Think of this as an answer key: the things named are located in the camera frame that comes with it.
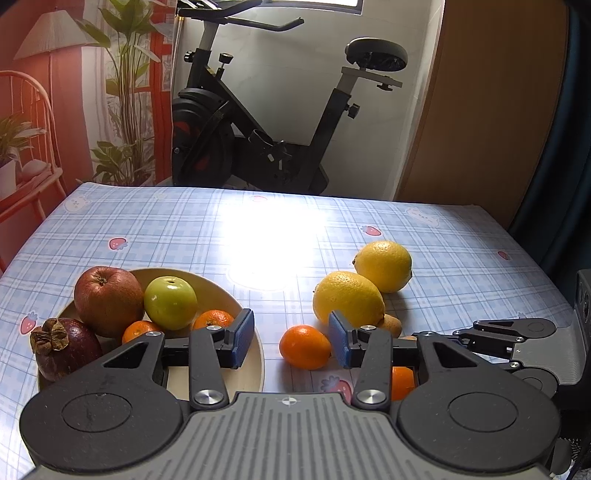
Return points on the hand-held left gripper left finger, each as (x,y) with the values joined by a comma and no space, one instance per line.
(242,340)

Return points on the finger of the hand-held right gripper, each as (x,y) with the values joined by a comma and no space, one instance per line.
(496,353)
(489,333)

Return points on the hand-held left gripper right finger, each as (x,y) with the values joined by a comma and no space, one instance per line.
(339,342)

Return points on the orange tangerine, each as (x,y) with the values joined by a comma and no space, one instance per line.
(302,348)
(213,319)
(138,331)
(402,383)

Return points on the beige bowl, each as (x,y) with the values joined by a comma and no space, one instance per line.
(210,293)

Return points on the yellow lemon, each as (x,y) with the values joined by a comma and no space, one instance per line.
(344,295)
(383,265)

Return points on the dark purple mangosteen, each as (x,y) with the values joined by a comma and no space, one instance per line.
(69,357)

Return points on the brown kiwi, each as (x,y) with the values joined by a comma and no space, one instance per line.
(391,325)

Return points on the green apple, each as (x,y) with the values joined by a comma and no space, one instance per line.
(168,302)

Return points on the blue checked tablecloth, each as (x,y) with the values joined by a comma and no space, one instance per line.
(184,230)

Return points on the red apple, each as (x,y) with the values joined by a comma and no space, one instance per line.
(106,300)

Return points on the dark teal curtain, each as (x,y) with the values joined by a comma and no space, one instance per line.
(572,184)

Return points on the black exercise bike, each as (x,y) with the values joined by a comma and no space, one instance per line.
(221,134)

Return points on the brown wooden door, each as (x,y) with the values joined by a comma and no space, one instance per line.
(485,115)

